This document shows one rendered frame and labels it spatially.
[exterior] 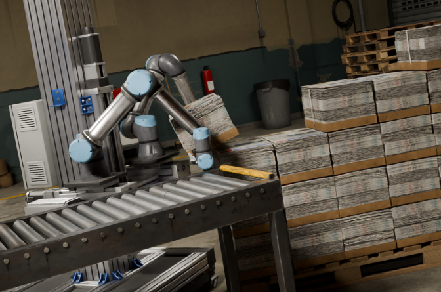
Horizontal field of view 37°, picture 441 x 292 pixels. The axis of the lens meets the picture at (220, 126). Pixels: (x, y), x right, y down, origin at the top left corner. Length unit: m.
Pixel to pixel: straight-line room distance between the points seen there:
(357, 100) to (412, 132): 0.35
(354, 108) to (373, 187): 0.44
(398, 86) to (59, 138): 1.82
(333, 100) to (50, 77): 1.48
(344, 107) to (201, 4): 7.39
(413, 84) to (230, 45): 7.42
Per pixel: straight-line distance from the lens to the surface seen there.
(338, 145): 3.50
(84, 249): 2.33
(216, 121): 3.38
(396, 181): 3.64
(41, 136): 3.62
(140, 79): 3.03
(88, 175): 3.26
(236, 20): 10.95
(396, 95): 3.59
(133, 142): 9.43
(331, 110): 3.47
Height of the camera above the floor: 1.32
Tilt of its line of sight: 6 degrees down
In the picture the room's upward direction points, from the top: 9 degrees counter-clockwise
